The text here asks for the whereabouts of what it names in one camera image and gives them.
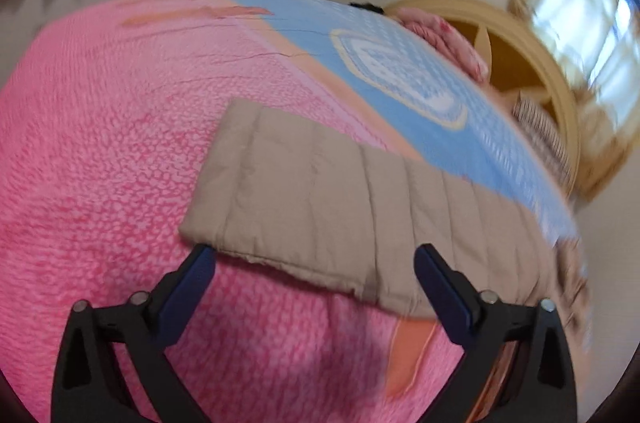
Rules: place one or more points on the yellow patterned curtain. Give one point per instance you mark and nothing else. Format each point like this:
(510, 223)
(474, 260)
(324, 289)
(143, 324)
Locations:
(590, 28)

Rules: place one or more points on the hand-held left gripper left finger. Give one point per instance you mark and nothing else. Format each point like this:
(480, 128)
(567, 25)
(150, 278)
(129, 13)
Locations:
(187, 298)

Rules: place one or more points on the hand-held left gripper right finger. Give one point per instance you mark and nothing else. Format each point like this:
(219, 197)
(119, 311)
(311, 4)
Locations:
(444, 295)

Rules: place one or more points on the beige puffer jacket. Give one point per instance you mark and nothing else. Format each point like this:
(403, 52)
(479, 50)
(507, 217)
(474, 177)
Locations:
(350, 203)

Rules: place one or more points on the wooden headboard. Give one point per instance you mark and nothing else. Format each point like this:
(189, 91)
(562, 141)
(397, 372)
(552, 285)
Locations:
(545, 63)

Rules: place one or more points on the striped pillow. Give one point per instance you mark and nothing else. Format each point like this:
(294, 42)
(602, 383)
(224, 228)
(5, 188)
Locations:
(542, 133)

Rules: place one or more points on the pink pillow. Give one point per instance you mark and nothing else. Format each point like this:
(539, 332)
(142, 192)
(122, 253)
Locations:
(450, 38)

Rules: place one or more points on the dark cloth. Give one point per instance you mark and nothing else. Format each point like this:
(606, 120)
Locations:
(367, 7)

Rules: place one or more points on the pink and blue bedspread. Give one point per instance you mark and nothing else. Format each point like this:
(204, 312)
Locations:
(100, 153)

